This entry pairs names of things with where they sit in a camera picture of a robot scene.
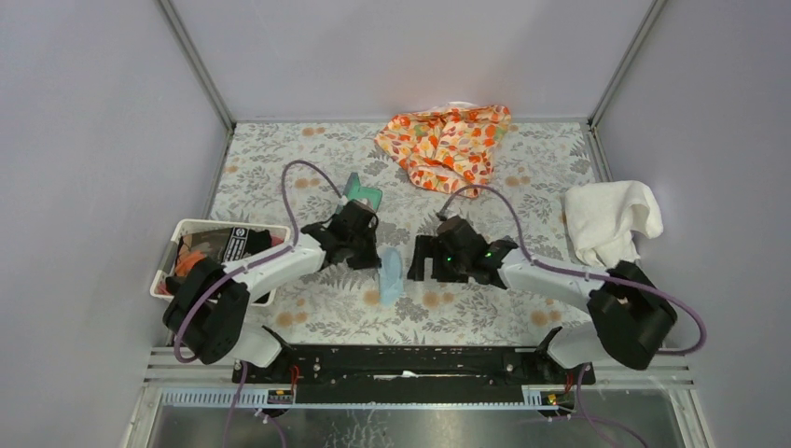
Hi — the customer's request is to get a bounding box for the light blue cleaning cloth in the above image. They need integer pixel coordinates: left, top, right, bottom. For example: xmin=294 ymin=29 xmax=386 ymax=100
xmin=378 ymin=246 xmax=405 ymax=306

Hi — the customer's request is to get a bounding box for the black pouch in basket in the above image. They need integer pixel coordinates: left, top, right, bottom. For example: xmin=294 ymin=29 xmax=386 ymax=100
xmin=155 ymin=227 xmax=284 ymax=296

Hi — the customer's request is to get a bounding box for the white perforated plastic basket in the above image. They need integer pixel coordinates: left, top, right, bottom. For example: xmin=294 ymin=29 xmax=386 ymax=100
xmin=149 ymin=219 xmax=291 ymax=301

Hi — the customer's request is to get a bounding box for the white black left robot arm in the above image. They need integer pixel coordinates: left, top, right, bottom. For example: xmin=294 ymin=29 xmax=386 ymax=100
xmin=162 ymin=200 xmax=381 ymax=384

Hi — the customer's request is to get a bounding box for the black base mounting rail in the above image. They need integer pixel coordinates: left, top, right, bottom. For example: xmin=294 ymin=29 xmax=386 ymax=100
xmin=232 ymin=344 xmax=580 ymax=405

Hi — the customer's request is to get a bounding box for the orange floral fabric bag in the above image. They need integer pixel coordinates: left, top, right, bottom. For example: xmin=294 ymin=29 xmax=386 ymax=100
xmin=374 ymin=102 xmax=512 ymax=199

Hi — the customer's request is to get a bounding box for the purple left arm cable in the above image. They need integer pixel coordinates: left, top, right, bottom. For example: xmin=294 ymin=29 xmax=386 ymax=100
xmin=173 ymin=160 xmax=347 ymax=448

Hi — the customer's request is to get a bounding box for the white towel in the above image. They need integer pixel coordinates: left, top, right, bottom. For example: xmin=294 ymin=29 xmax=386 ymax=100
xmin=563 ymin=181 xmax=664 ymax=268

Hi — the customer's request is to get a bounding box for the floral grey tablecloth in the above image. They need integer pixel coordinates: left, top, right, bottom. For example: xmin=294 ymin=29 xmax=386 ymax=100
xmin=210 ymin=122 xmax=595 ymax=346

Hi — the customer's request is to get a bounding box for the aluminium frame profile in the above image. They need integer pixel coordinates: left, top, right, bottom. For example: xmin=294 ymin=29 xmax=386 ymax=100
xmin=125 ymin=344 xmax=711 ymax=447

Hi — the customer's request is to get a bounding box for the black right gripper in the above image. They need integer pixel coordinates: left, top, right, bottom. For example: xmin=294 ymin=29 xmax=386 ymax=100
xmin=407 ymin=234 xmax=470 ymax=285

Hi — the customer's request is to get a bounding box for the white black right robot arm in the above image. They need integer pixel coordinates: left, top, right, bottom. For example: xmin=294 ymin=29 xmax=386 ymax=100
xmin=407 ymin=217 xmax=677 ymax=385

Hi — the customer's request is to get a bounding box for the dark blue glasses case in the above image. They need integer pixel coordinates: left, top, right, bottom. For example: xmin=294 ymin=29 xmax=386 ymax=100
xmin=342 ymin=173 xmax=383 ymax=212

